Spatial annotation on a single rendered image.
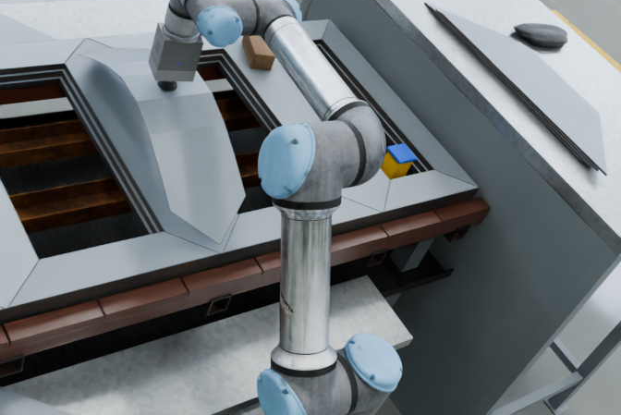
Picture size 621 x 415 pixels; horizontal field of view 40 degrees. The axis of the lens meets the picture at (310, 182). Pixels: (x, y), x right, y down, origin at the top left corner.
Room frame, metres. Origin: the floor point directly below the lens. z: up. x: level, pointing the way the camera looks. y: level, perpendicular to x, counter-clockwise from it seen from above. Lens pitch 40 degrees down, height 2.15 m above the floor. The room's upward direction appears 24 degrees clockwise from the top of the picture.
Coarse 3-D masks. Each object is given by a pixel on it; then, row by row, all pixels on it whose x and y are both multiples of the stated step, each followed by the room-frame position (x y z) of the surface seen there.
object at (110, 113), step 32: (64, 64) 1.58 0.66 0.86; (96, 64) 1.63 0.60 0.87; (224, 64) 1.89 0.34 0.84; (96, 96) 1.52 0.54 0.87; (128, 96) 1.57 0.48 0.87; (256, 96) 1.79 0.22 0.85; (96, 128) 1.43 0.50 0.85; (128, 128) 1.46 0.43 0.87; (384, 128) 1.92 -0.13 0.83; (128, 160) 1.36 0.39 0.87; (128, 192) 1.30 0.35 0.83; (160, 192) 1.31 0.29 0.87; (160, 224) 1.23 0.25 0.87; (352, 224) 1.49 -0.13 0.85; (224, 256) 1.23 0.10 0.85; (256, 256) 1.29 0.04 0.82; (96, 288) 1.01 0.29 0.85; (128, 288) 1.07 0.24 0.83; (0, 320) 0.88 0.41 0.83
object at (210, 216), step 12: (204, 204) 1.27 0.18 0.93; (216, 204) 1.28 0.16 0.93; (228, 204) 1.30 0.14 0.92; (240, 204) 1.32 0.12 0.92; (180, 216) 1.21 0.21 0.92; (192, 216) 1.23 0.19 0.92; (204, 216) 1.25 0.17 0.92; (216, 216) 1.26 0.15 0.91; (228, 216) 1.28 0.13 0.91; (204, 228) 1.23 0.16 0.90; (216, 228) 1.24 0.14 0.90
